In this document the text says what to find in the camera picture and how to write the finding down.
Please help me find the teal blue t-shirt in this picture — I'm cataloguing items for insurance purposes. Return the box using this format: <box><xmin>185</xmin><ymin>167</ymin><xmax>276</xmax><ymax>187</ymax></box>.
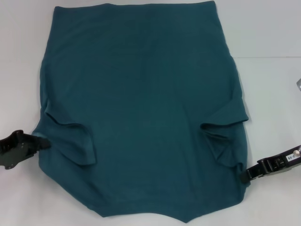
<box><xmin>32</xmin><ymin>1</ymin><xmax>250</xmax><ymax>226</ymax></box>

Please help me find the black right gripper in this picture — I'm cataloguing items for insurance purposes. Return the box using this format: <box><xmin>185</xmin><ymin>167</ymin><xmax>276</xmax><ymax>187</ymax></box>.
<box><xmin>239</xmin><ymin>144</ymin><xmax>301</xmax><ymax>184</ymax></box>

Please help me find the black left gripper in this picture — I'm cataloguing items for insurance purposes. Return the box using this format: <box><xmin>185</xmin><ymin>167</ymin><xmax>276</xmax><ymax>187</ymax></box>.
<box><xmin>0</xmin><ymin>129</ymin><xmax>53</xmax><ymax>170</ymax></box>

